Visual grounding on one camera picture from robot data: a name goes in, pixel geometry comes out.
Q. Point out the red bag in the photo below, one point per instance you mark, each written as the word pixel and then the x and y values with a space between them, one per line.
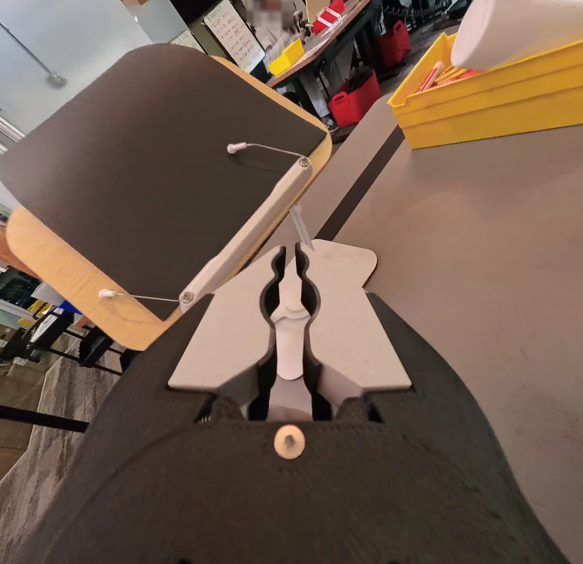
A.
pixel 394 44
pixel 355 103

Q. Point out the whiteboard with writing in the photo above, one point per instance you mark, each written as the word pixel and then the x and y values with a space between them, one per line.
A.
pixel 234 35
pixel 186 42

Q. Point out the metal rod wall fixture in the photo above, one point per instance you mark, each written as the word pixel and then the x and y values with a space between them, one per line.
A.
pixel 55 78

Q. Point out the red white striped bin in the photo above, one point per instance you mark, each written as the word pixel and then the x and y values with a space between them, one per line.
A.
pixel 335 8

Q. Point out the white cylinder roll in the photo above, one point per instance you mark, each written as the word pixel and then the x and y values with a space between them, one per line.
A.
pixel 514 26

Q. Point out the yellow plastic bin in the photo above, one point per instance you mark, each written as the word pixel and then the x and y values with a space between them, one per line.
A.
pixel 286 59
pixel 478 112

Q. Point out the black and white book stand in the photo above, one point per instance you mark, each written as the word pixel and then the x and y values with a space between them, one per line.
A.
pixel 136 163

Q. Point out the black metal rack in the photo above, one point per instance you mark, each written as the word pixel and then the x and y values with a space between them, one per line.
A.
pixel 98 347

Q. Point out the long wooden work table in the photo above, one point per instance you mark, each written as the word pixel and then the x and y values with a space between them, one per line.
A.
pixel 319 49

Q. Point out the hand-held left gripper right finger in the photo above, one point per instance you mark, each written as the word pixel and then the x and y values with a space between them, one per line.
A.
pixel 360 345

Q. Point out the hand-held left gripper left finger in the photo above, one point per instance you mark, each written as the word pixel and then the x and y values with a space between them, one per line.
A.
pixel 218 345

